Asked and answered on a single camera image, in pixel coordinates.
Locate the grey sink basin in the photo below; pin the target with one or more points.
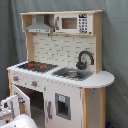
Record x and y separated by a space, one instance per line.
73 74

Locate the white fridge door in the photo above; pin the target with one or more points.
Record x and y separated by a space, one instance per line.
63 107

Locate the red oven knob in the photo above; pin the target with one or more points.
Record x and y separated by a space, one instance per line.
15 78
34 83

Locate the grey range hood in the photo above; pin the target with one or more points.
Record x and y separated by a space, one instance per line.
39 26

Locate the wooden toy kitchen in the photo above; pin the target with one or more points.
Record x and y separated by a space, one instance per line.
72 50

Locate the toy microwave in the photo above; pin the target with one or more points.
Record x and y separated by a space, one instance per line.
73 23

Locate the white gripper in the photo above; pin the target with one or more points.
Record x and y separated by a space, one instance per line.
9 107

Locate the black stovetop red burners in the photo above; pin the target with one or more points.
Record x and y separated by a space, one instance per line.
37 66

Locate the white oven door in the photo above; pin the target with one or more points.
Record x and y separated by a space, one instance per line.
23 99

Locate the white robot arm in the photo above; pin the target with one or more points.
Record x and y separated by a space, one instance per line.
10 116

